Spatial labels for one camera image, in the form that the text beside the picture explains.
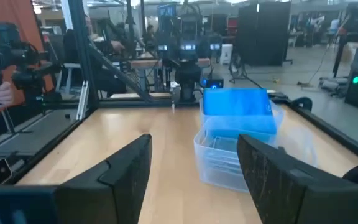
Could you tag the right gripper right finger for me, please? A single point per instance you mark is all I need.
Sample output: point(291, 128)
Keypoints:
point(275, 186)

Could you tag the person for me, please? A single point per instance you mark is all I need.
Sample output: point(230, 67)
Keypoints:
point(150, 33)
point(70, 49)

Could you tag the silver metal bracket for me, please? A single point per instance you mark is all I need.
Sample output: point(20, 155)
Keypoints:
point(82, 99)

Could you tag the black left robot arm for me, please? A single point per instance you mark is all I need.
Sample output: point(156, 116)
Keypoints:
point(186, 77)

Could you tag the black box blue light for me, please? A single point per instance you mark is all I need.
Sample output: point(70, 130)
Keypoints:
point(212, 81)

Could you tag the black camera gimbal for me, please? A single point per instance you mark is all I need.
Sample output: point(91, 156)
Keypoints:
point(11, 56)

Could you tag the black partition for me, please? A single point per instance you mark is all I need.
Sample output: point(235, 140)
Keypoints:
point(264, 31)

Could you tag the white waste bin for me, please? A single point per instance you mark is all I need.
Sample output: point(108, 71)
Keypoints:
point(226, 53)

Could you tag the blue plastic disc case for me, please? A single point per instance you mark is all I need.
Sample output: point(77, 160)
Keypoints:
point(238, 105)

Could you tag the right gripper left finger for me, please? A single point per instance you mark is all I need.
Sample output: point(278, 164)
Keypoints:
point(120, 186)

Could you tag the orange partition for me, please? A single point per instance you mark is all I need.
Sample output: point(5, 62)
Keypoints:
point(11, 12)

